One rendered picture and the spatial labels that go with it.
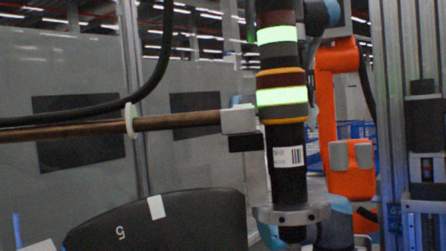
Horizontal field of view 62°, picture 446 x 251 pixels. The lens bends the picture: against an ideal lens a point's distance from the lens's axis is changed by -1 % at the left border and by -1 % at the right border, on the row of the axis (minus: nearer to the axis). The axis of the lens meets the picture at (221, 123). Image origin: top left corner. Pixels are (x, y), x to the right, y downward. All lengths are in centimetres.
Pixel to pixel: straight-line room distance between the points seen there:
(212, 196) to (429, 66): 83
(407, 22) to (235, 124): 92
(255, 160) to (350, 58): 403
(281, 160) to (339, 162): 382
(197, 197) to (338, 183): 379
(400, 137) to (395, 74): 18
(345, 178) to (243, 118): 394
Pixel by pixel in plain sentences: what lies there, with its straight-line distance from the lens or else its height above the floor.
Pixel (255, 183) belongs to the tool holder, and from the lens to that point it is 32.
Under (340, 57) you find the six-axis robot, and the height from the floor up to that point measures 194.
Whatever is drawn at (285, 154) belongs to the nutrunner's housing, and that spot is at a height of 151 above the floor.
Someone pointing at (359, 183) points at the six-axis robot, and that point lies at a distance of 426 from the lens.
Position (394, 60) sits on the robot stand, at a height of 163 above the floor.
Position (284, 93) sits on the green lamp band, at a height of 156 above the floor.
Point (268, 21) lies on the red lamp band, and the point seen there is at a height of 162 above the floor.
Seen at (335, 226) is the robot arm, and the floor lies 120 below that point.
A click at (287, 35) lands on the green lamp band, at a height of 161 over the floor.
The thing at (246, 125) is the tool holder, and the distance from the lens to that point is 31.
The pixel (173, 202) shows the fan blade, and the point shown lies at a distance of 48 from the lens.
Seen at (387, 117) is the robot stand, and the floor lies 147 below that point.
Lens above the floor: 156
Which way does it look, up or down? 3 degrees down
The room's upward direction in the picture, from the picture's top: 5 degrees counter-clockwise
